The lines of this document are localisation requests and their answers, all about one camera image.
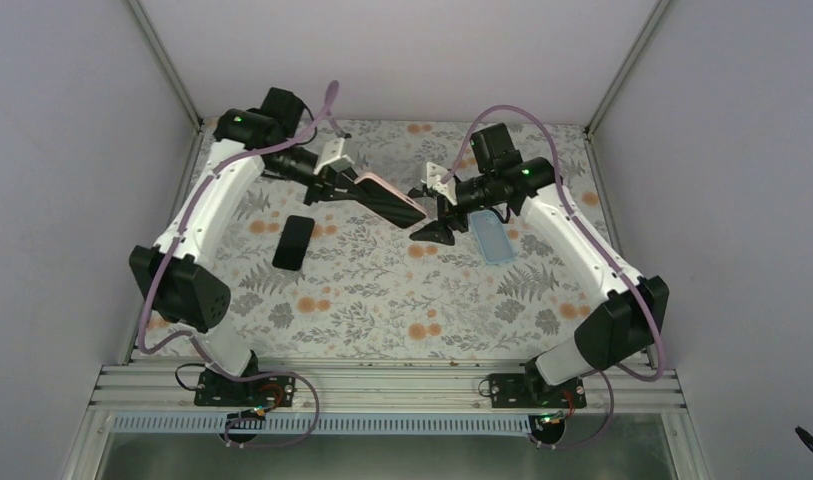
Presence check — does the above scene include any floral patterned table mat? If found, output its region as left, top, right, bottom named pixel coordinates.
left=140, top=117, right=646, bottom=363

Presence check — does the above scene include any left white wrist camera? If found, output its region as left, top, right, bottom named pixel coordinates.
left=313, top=137, right=358, bottom=175

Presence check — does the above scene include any phone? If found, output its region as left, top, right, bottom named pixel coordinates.
left=352, top=171, right=430, bottom=231

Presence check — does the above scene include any light blue phone case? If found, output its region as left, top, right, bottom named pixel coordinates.
left=469, top=210, right=515, bottom=265

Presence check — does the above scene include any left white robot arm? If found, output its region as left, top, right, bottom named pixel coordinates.
left=129, top=80, right=427, bottom=405

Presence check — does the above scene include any black smartphone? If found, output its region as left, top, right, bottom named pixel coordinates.
left=272, top=215, right=315, bottom=271

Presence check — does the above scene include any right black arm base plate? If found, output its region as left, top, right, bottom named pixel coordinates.
left=478, top=373, right=587, bottom=409

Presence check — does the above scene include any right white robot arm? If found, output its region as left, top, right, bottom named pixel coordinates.
left=408, top=124, right=669, bottom=407

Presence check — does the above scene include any slotted grey cable duct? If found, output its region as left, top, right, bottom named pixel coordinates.
left=110, top=412, right=564, bottom=436

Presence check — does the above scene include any aluminium mounting rail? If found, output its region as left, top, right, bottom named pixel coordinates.
left=89, top=358, right=687, bottom=414

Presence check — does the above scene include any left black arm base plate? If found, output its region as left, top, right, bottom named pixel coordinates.
left=193, top=370, right=296, bottom=409

